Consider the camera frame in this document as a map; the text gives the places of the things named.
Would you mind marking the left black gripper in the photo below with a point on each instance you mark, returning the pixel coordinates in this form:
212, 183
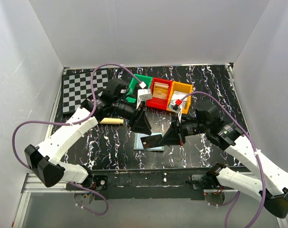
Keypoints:
137, 116

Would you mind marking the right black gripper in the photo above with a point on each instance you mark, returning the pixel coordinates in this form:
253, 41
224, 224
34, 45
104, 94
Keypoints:
178, 129

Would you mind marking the green card holder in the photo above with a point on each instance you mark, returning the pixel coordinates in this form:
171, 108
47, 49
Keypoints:
138, 145

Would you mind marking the red plastic bin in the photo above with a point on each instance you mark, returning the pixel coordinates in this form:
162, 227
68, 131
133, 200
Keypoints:
156, 102

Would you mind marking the green plastic bin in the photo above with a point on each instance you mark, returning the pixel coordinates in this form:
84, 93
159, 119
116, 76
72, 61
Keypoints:
133, 87

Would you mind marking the yellow plastic bin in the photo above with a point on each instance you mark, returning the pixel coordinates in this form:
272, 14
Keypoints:
181, 87

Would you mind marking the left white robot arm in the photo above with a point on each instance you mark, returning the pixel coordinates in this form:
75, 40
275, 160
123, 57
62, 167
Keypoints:
45, 159

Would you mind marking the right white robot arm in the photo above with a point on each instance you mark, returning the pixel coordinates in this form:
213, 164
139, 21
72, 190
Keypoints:
270, 182

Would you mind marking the orange card in red bin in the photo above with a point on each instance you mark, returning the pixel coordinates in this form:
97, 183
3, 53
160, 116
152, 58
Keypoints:
160, 90

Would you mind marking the white card in yellow bin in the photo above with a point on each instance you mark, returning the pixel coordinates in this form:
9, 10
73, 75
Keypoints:
178, 95

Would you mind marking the cream plastic crayon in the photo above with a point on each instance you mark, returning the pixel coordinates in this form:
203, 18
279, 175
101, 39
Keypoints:
116, 121

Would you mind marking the checkered chessboard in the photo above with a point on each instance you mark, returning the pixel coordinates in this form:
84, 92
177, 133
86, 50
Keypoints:
76, 87

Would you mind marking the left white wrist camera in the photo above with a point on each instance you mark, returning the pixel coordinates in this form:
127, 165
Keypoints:
144, 93

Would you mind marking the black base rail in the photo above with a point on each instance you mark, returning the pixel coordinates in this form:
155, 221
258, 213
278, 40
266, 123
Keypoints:
173, 183

